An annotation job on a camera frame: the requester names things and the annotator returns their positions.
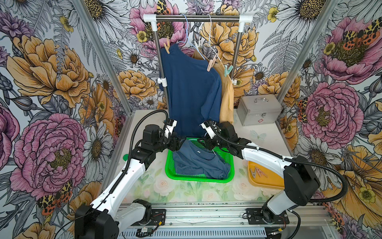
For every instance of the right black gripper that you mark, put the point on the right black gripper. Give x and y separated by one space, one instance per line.
208 142

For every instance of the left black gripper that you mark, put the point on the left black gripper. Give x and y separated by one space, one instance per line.
175 145

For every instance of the slate blue t-shirt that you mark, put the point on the slate blue t-shirt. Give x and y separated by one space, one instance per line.
193 160

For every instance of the white clothespin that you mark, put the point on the white clothespin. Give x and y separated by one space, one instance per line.
253 172

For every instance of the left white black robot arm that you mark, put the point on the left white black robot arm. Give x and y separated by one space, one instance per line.
125 173

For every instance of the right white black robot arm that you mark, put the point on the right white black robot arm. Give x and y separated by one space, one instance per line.
300 181

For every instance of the light blue hanger navy shirt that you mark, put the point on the light blue hanger navy shirt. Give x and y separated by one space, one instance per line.
196 47

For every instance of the green perforated plastic basket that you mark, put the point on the green perforated plastic basket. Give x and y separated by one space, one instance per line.
171 173

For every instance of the tan t-shirt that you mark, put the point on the tan t-shirt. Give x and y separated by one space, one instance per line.
226 95

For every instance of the green capped bottle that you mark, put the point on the green capped bottle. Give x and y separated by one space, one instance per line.
125 157

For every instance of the dark navy t-shirt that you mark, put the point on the dark navy t-shirt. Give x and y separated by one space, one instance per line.
178 71

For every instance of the silver metal case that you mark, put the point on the silver metal case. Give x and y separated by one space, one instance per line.
259 109

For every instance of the yellow plastic tray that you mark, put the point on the yellow plastic tray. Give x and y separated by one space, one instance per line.
261 177

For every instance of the teal clothespin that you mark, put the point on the teal clothespin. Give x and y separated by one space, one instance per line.
227 70

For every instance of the metal clothes rack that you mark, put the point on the metal clothes rack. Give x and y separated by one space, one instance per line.
153 19

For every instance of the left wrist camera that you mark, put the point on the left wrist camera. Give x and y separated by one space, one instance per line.
169 126

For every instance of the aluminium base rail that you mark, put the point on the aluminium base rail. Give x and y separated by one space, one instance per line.
229 221

